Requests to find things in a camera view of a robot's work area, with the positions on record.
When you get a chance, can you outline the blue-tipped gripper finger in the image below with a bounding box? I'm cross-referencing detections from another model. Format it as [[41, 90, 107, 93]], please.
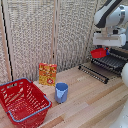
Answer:
[[105, 46, 111, 57]]

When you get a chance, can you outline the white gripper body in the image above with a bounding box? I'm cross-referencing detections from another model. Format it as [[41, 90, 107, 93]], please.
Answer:
[[92, 30, 128, 48]]

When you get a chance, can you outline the red plastic bowl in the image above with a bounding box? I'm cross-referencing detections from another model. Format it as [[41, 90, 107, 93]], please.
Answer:
[[90, 47, 108, 60]]

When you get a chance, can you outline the black wire oven tray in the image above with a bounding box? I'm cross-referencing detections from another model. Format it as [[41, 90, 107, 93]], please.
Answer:
[[90, 54, 128, 75]]

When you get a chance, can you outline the black toaster oven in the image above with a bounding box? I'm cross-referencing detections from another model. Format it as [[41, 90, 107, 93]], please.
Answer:
[[99, 41, 128, 76]]

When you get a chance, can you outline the beige woven screen panel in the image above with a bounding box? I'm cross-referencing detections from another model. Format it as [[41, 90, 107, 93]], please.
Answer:
[[55, 0, 100, 74], [0, 0, 58, 84], [87, 0, 109, 63]]

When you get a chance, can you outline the blue plastic cup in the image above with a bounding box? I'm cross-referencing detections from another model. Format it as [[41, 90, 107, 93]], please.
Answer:
[[54, 82, 69, 104]]

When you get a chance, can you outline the red yellow snack box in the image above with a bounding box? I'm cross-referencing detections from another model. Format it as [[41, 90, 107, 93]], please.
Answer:
[[38, 62, 58, 88]]

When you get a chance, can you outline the red plastic shopping basket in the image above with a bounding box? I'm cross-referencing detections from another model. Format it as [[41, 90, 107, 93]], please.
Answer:
[[0, 77, 53, 128]]

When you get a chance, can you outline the black wire rack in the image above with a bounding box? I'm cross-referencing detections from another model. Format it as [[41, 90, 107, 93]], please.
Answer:
[[77, 63, 110, 85]]

